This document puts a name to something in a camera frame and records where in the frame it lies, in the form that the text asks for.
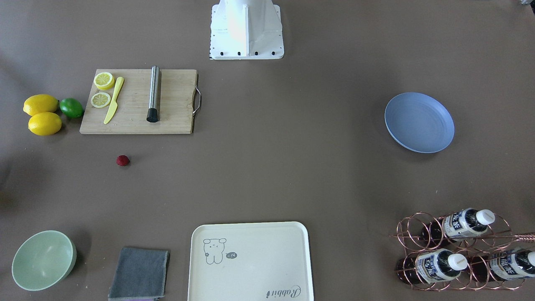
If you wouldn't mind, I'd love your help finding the blue plate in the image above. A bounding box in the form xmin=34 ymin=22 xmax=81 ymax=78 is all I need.
xmin=384 ymin=92 xmax=455 ymax=153

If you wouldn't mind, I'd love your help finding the red strawberry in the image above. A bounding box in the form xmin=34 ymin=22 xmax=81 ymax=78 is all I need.
xmin=115 ymin=156 xmax=130 ymax=166

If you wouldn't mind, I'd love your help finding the wooden cutting board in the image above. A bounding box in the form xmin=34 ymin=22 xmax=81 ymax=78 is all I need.
xmin=80 ymin=69 xmax=199 ymax=135

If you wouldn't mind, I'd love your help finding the cream rabbit tray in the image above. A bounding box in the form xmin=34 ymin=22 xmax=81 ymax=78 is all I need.
xmin=188 ymin=221 xmax=315 ymax=301

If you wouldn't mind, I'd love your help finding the steel muddler black tip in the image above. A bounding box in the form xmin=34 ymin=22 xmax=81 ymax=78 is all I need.
xmin=146 ymin=66 xmax=161 ymax=123

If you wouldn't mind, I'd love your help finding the yellow plastic knife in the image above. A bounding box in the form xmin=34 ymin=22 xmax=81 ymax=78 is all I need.
xmin=103 ymin=77 xmax=124 ymax=124

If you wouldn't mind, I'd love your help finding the lemon slice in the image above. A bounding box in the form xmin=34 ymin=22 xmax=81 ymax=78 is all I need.
xmin=90 ymin=92 xmax=112 ymax=108

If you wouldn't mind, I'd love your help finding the grey folded cloth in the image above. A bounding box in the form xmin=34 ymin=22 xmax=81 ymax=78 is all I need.
xmin=108 ymin=247 xmax=169 ymax=301

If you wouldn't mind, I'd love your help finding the lemon half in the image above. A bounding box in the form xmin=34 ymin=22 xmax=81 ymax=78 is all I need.
xmin=93 ymin=72 xmax=115 ymax=91

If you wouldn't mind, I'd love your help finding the green lime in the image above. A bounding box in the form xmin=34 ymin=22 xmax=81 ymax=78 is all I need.
xmin=59 ymin=98 xmax=84 ymax=118

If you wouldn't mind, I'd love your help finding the dark drink bottle middle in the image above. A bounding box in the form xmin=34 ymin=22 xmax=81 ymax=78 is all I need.
xmin=395 ymin=248 xmax=468 ymax=286

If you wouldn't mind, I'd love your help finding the dark drink bottle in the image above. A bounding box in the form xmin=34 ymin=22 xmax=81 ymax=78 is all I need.
xmin=395 ymin=248 xmax=468 ymax=286
xmin=469 ymin=247 xmax=535 ymax=282
xmin=420 ymin=208 xmax=496 ymax=247

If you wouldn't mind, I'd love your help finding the dark drink bottle top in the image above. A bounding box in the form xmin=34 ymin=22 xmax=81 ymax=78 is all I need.
xmin=420 ymin=208 xmax=496 ymax=247

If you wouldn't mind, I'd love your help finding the yellow lemon lower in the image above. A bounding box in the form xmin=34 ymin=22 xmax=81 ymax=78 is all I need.
xmin=28 ymin=112 xmax=62 ymax=136

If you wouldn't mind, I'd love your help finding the yellow lemon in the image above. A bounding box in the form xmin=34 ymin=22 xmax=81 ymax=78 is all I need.
xmin=28 ymin=112 xmax=62 ymax=136
xmin=23 ymin=94 xmax=59 ymax=116

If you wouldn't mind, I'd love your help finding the yellow lemon upper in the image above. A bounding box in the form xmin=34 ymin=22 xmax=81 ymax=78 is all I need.
xmin=23 ymin=94 xmax=59 ymax=116

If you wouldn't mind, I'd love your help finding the green bowl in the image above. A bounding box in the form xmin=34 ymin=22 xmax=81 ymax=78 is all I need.
xmin=11 ymin=230 xmax=77 ymax=291

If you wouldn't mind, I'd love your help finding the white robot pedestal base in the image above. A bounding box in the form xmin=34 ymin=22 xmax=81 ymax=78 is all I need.
xmin=209 ymin=0 xmax=285 ymax=60

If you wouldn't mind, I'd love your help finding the copper wire bottle rack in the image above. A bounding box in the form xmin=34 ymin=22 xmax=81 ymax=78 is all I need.
xmin=394 ymin=212 xmax=534 ymax=291

